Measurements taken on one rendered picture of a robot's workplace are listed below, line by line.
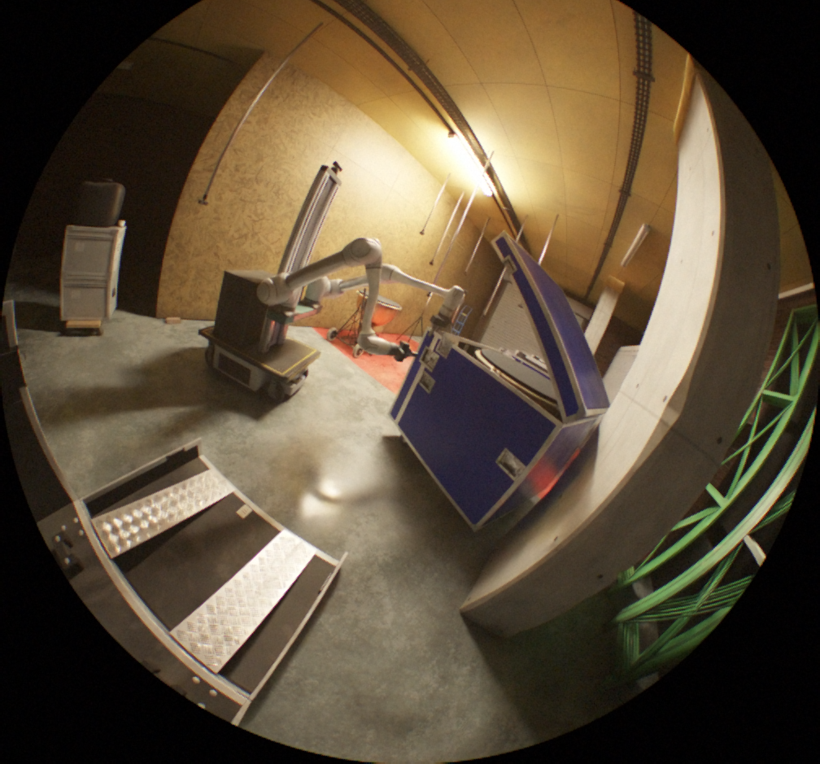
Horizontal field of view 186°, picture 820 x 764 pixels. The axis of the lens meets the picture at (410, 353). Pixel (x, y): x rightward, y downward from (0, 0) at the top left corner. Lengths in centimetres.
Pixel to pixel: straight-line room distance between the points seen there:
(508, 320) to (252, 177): 825
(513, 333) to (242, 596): 896
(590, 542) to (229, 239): 358
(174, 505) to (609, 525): 165
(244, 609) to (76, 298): 270
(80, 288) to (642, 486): 365
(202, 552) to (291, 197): 332
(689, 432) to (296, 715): 155
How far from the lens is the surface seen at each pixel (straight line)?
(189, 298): 325
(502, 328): 908
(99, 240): 283
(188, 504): 136
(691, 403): 88
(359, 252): 127
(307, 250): 209
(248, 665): 119
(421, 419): 176
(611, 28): 215
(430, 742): 141
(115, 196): 285
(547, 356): 125
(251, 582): 117
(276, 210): 329
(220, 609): 112
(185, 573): 128
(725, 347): 95
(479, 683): 148
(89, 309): 299
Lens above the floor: 122
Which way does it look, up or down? 15 degrees down
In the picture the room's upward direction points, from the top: 24 degrees clockwise
